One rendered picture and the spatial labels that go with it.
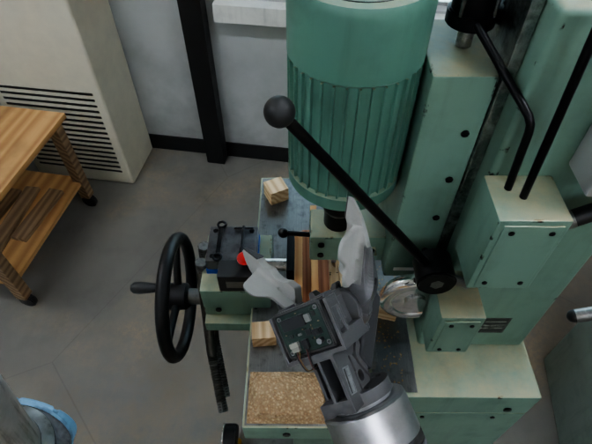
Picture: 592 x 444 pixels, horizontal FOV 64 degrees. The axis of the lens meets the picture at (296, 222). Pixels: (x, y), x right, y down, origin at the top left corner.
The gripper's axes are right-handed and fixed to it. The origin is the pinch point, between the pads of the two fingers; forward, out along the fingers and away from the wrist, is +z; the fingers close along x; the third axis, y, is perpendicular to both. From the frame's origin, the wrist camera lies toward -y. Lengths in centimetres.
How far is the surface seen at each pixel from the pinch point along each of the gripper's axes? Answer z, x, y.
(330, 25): 17.0, -12.9, -0.5
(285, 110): 10.6, -5.8, 3.2
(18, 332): 18, 169, -62
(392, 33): 13.8, -17.6, -3.6
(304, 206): 9, 25, -52
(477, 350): -34, 2, -55
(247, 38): 97, 57, -129
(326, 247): -2.8, 13.0, -30.9
